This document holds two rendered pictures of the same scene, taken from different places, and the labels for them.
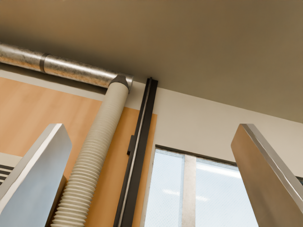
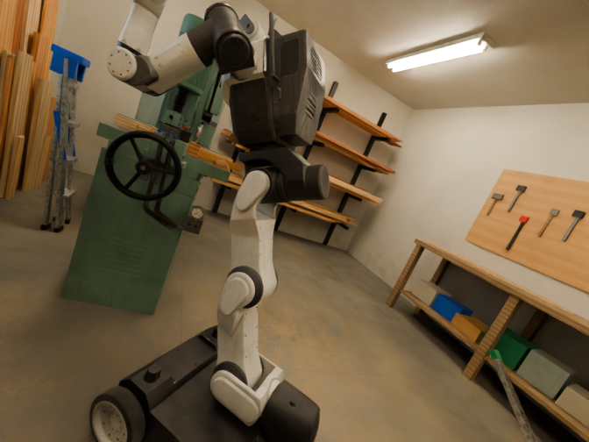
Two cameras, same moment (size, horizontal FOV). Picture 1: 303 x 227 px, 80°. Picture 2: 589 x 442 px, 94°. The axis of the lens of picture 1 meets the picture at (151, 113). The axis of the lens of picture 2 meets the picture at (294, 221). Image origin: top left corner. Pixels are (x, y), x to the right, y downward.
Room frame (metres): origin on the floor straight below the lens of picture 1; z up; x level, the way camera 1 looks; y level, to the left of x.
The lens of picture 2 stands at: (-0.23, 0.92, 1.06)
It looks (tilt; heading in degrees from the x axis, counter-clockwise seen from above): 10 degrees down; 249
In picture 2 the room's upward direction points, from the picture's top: 23 degrees clockwise
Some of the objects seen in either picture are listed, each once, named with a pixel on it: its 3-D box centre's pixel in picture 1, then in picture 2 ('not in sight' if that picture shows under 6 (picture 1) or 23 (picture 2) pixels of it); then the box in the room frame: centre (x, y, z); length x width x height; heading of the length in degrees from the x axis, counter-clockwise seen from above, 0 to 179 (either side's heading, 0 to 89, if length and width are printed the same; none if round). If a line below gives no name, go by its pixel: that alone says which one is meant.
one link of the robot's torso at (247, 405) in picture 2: not in sight; (248, 381); (-0.62, 0.14, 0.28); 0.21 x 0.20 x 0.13; 139
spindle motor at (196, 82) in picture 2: not in sight; (193, 57); (-0.03, -0.70, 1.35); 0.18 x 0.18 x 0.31
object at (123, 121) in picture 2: not in sight; (177, 143); (-0.07, -0.72, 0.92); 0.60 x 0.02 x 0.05; 179
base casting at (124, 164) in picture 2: not in sight; (162, 167); (-0.03, -0.83, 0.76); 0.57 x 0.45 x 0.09; 89
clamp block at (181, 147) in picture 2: not in sight; (170, 146); (-0.07, -0.51, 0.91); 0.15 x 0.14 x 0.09; 179
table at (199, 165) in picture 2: not in sight; (170, 153); (-0.07, -0.60, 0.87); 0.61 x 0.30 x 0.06; 179
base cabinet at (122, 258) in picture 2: not in sight; (142, 229); (-0.03, -0.82, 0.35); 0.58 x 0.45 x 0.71; 89
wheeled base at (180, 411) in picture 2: not in sight; (233, 395); (-0.59, 0.11, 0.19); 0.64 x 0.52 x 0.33; 139
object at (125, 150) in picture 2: not in sight; (159, 159); (-0.02, -0.64, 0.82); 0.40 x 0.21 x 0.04; 179
